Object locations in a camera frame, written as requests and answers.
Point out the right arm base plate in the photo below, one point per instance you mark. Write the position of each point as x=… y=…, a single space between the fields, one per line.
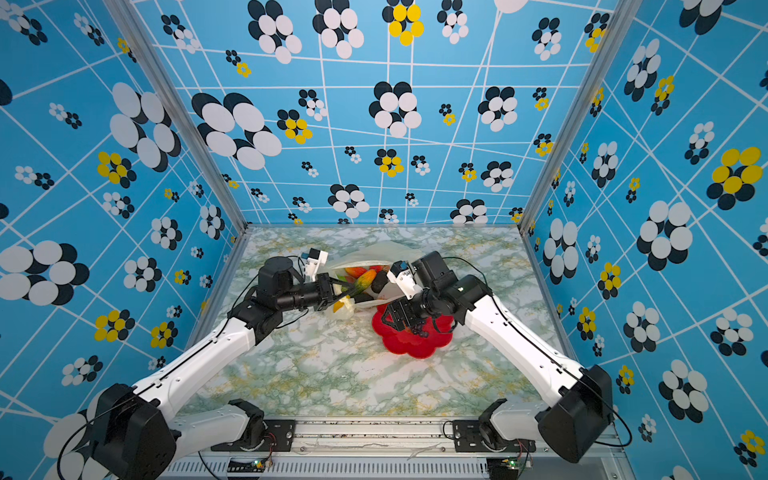
x=470 y=436

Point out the red yellow mango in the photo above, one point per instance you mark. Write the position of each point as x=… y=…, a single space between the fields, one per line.
x=355 y=272

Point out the green fruit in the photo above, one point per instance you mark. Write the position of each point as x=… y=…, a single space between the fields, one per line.
x=362 y=284

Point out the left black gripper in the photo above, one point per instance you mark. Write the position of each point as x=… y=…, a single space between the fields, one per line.
x=326 y=292

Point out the right aluminium corner post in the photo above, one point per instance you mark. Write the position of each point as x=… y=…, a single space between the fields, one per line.
x=621 y=20

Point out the aluminium front rail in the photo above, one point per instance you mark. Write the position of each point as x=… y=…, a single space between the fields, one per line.
x=377 y=448

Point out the red flower-shaped plate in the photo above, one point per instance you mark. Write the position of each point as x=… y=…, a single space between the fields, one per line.
x=437 y=334

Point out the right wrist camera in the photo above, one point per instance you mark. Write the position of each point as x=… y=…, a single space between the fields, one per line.
x=401 y=274

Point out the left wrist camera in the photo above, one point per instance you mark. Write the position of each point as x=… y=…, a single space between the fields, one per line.
x=313 y=260

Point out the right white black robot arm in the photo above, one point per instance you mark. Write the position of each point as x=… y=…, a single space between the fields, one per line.
x=578 y=401

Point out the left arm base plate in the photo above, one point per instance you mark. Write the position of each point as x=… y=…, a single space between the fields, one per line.
x=271 y=435

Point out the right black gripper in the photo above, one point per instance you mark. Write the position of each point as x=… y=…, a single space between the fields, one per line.
x=404 y=306

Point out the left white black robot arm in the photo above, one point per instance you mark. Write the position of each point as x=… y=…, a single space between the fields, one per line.
x=134 y=434

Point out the left aluminium corner post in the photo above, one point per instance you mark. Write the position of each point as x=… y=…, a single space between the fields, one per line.
x=127 y=21

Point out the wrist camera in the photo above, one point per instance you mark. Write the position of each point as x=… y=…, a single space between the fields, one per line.
x=401 y=274
x=313 y=260

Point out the aluminium corner post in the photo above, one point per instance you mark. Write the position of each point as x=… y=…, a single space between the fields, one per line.
x=621 y=20
x=127 y=21

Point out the translucent cream plastic bag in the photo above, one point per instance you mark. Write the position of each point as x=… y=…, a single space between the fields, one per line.
x=372 y=262

